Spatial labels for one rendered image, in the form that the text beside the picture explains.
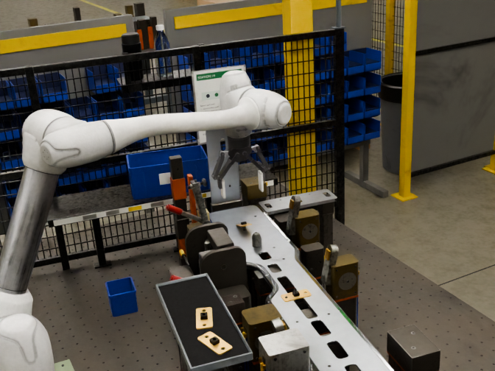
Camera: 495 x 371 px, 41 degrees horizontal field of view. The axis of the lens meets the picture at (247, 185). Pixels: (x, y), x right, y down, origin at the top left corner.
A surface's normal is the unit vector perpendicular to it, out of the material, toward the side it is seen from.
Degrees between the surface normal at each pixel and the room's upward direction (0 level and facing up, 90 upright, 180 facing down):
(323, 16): 90
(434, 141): 90
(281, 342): 0
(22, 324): 6
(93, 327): 0
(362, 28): 90
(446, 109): 90
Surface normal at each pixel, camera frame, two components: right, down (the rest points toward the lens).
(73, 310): -0.06, -0.92
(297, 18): 0.32, 0.35
